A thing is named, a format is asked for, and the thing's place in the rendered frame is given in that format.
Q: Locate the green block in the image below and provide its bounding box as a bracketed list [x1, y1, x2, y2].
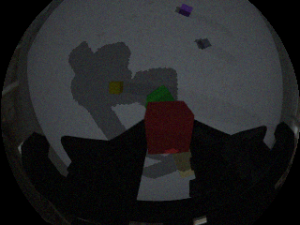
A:
[147, 87, 175, 101]
[147, 85, 165, 98]

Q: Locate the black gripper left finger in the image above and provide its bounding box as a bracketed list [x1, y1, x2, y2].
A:
[61, 120, 147, 200]

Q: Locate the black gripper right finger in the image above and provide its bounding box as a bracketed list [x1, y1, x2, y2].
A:
[188, 119, 267, 195]

